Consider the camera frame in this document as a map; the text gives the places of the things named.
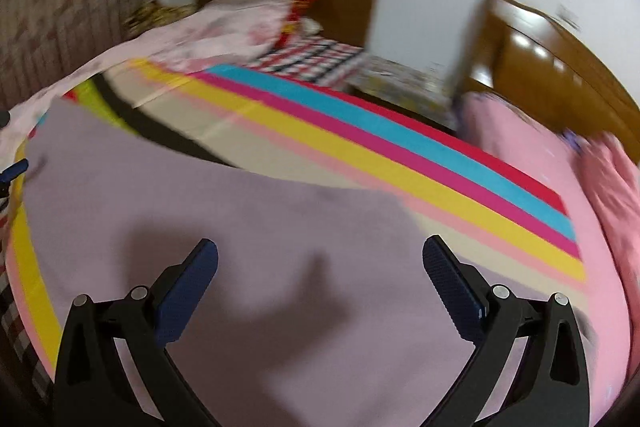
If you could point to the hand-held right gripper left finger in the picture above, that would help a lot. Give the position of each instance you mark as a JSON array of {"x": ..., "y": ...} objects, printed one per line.
[{"x": 186, "y": 297}]

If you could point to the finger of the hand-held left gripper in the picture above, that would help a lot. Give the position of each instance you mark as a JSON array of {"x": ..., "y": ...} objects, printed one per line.
[{"x": 16, "y": 169}]

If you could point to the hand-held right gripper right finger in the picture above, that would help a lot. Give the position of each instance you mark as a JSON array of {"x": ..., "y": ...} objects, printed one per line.
[{"x": 452, "y": 289}]

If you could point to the lilac pants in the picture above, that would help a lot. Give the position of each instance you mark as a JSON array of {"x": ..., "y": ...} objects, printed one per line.
[{"x": 250, "y": 257}]

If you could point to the multicoloured striped blanket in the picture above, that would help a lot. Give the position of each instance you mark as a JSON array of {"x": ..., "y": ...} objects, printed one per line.
[{"x": 400, "y": 172}]

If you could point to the pink bed sheet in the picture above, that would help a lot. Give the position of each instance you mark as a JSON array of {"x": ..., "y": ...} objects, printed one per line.
[{"x": 550, "y": 187}]

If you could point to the purple cloth item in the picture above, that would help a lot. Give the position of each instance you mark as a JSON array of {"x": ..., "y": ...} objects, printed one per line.
[{"x": 571, "y": 141}]

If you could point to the brown floral blanket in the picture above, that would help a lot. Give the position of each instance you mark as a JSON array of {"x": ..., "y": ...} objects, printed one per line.
[{"x": 155, "y": 14}]

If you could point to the patterned nightstand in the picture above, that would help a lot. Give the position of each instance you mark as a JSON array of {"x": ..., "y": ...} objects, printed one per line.
[{"x": 400, "y": 82}]

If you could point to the pale pink floral quilt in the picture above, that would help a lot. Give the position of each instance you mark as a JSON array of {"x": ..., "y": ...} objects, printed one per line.
[{"x": 215, "y": 37}]

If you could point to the glossy wooden headboard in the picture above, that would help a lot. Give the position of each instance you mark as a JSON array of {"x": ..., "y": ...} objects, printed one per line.
[{"x": 540, "y": 57}]

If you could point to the checkered bed sheet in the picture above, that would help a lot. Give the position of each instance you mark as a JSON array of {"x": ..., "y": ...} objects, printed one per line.
[{"x": 310, "y": 57}]

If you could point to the pink patterned folded quilt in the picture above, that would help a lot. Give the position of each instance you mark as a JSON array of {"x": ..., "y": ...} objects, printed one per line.
[{"x": 255, "y": 2}]

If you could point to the dark plain wooden headboard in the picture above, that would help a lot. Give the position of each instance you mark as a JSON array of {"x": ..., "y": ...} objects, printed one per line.
[{"x": 350, "y": 7}]

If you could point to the white wall socket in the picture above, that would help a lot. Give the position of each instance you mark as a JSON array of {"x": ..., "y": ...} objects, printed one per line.
[{"x": 569, "y": 18}]

